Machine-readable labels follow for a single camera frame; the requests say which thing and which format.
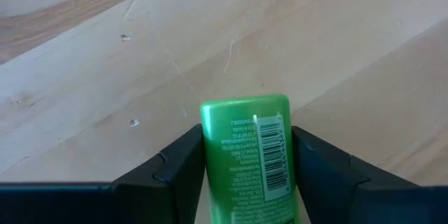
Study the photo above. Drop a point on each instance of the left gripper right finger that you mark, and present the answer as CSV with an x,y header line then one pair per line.
x,y
332,189

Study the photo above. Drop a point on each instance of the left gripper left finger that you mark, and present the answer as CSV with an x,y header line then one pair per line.
x,y
157,199

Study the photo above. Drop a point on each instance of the green shampoo bottle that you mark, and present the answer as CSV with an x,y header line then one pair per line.
x,y
238,154

